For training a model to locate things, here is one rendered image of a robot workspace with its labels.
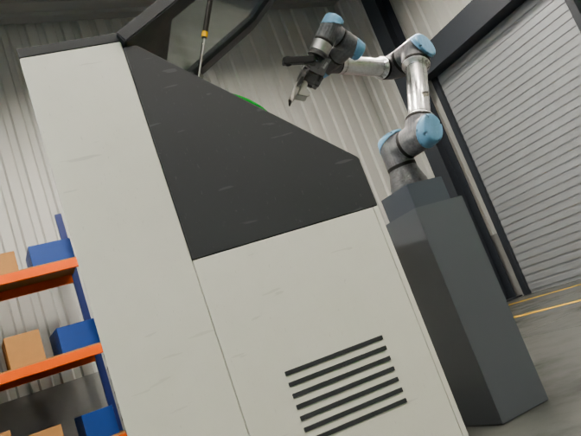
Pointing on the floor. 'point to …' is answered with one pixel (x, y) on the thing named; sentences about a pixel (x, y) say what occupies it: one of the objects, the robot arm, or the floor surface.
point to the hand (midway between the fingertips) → (290, 100)
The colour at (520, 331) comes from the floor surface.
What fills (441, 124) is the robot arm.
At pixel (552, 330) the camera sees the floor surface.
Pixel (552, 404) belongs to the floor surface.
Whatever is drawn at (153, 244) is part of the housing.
